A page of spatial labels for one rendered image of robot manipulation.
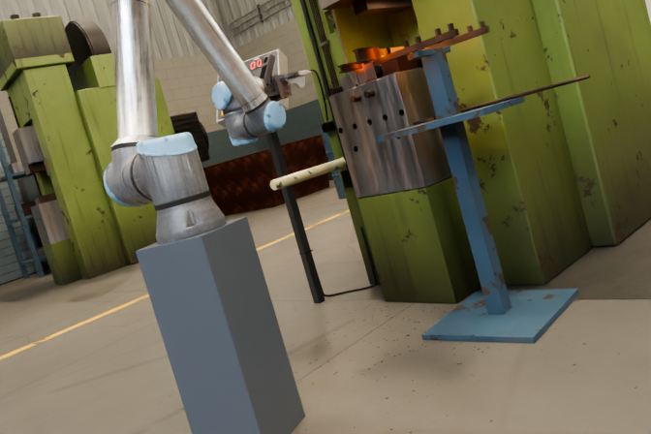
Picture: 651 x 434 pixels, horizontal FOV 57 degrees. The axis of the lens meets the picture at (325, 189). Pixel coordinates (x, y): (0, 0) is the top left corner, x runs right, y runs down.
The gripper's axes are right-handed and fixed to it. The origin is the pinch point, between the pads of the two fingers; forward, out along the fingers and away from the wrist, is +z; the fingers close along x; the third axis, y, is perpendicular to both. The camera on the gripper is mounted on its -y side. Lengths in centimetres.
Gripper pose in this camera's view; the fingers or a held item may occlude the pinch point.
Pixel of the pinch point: (298, 75)
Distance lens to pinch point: 223.8
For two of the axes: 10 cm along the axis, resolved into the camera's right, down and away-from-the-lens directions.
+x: 6.5, -1.2, -7.5
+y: 2.7, 9.6, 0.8
